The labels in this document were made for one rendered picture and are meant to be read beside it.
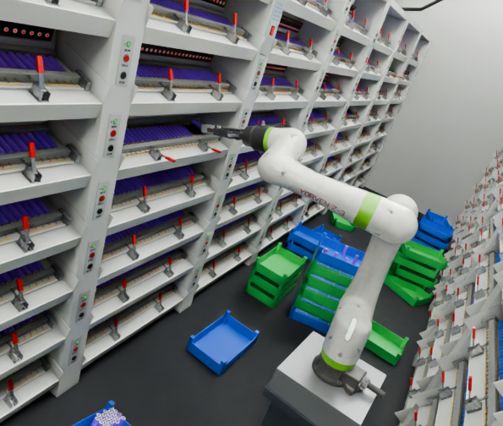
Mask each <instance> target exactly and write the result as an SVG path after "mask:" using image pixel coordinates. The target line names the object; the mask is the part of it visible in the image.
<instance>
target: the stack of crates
mask: <svg viewBox="0 0 503 426"><path fill-rule="evenodd" d="M306 260H307V257H306V256H304V257H303V259H301V258H300V257H298V256H297V255H295V254H293V253H291V252H289V251H288V250H286V249H284V248H283V247H282V243H281V242H279V243H278V244H277V246H276V247H275V248H273V249H272V250H271V251H269V252H268V253H266V254H264V255H263V256H261V257H259V256H258V257H257V258H256V261H255V262H254V267H253V269H252V271H251V274H250V276H249V280H248V283H247V285H246V287H245V290H244V291H245V292H247V293H248V294H250V295H251V296H253V297H254V298H257V299H258V300H260V301H261V302H262V303H264V304H266V305H267V306H269V307H270V308H272V309H273V308H274V307H275V306H277V304H279V302H281V301H282V300H283V299H284V298H285V297H286V296H287V295H288V294H289V293H290V292H291V291H292V290H293V289H294V287H295V286H296V284H297V281H298V278H299V277H300V274H301V272H302V270H303V267H304V265H305V262H306Z"/></svg>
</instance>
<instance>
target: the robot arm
mask: <svg viewBox="0 0 503 426"><path fill-rule="evenodd" d="M201 132H204V133H208V134H214V135H217V136H221V137H225V138H228V139H235V140H242V141H243V144H244V145H245V146H249V147H252V149H253V150H257V151H259V152H260V154H261V152H265V154H264V155H263V156H262V157H261V158H260V159H259V161H258V166H257V169H258V173H259V175H260V177H261V178H262V179H263V180H264V181H266V182H268V183H271V184H274V185H276V186H279V187H282V188H285V189H288V190H291V191H293V192H294V193H296V194H300V195H302V196H303V197H305V198H307V199H310V200H312V201H314V202H315V203H317V204H319V205H322V206H324V207H325V208H327V209H328V210H331V211H333V212H334V213H336V214H338V215H339V216H341V217H342V218H344V219H346V220H347V221H349V222H351V223H352V224H354V225H356V226H357V227H360V228H362V229H364V230H365V231H366V232H369V233H371V234H372V237H371V239H370V242H369V246H368V247H367V250H366V252H365V255H364V257H363V260H362V262H361V264H360V266H359V267H358V270H357V272H356V274H355V276H354V278H353V280H352V282H351V283H350V285H349V287H348V289H347V290H346V292H345V293H344V295H343V296H342V298H341V300H340V303H339V304H338V307H337V309H336V313H335V315H334V318H333V320H332V322H331V326H330V328H329V330H328V332H327V334H326V337H325V340H324V342H323V345H322V350H321V352H320V354H319V355H317V356H315V357H314V360H313V362H312V368H313V371H314V372H315V374H316V375H317V376H318V377H319V378H320V379H321V380H322V381H324V382H325V383H326V384H328V385H332V386H335V387H343V388H344V390H345V392H346V393H347V394H348V395H350V396H351V395H352V394H354V393H355V392H357V391H358V390H361V391H363V390H364V389H366V388H368V389H369V390H371V391H373V392H374V393H375V394H376V395H378V396H380V397H381V398H384V396H385V392H384V391H383V390H381V389H380V388H378V387H377V386H375V385H373V384H372V383H370V378H369V377H367V376H366V374H367V371H365V370H363V369H361V368H360V367H359V366H358V365H356V363H357V362H358V359H359V357H360V355H361V353H362V351H363V349H364V346H365V344H366V342H367V340H368V338H369V335H370V332H371V331H372V319H373V315H374V311H375V305H376V303H377V300H378V297H379V294H380V290H381V288H382V285H383V283H384V280H385V277H386V275H387V272H388V270H389V269H390V267H391V263H392V261H393V260H394V258H395V256H396V253H397V251H398V249H399V248H400V247H401V245H402V243H406V242H408V241H410V240H411V239H412V238H413V237H414V236H415V234H416V232H417V230H418V219H417V218H418V207H417V205H416V203H415V202H414V201H413V200H412V199H411V198H410V197H408V196H406V195H404V194H394V195H392V196H390V197H388V198H384V197H382V196H379V195H377V194H373V193H370V192H368V191H366V190H363V189H360V188H356V187H353V186H352V185H349V184H346V183H343V182H340V181H338V180H335V179H334V178H331V177H327V176H326V175H324V174H322V173H319V172H317V171H315V170H313V169H311V168H309V167H306V166H305V165H302V164H300V163H298V162H297V160H298V158H299V157H300V156H301V155H302V154H303V153H304V152H305V150H306V147H307V140H306V138H305V136H304V134H303V133H302V132H301V131H300V130H298V129H296V128H273V127H268V126H267V125H265V121H262V124H261V125H257V126H255V127H254V126H247V127H246V128H245V129H239V128H228V127H225V128H223V127H220V126H216V125H211V124H201ZM361 387H362V388H361Z"/></svg>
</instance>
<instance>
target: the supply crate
mask: <svg viewBox="0 0 503 426"><path fill-rule="evenodd" d="M326 234H327V233H326V232H323V234H322V236H321V239H320V241H319V244H318V248H317V250H316V254H315V257H314V259H316V260H318V261H320V262H322V263H325V264H327V265H330V266H333V267H335V268H337V269H339V270H343V271H345V272H347V273H349V274H351V275H354V276H355V274H356V272H357V270H358V267H359V266H360V264H361V262H362V260H363V257H364V255H365V253H364V252H362V251H359V250H357V249H355V248H352V247H349V246H348V249H347V252H346V253H345V255H344V256H342V251H343V249H344V248H345V246H346V245H345V244H343V243H339V242H337V241H335V240H333V239H330V238H327V237H326ZM325 248H328V250H327V252H326V253H324V252H323V251H324V249H325ZM335 252H338V253H339V254H338V255H337V257H334V254H335ZM356 254H357V255H359V257H358V260H357V262H356V264H355V265H353V264H352V262H353V260H354V258H355V256H356ZM346 257H348V258H349V259H348V261H347V262H346V261H344V259H345V258H346Z"/></svg>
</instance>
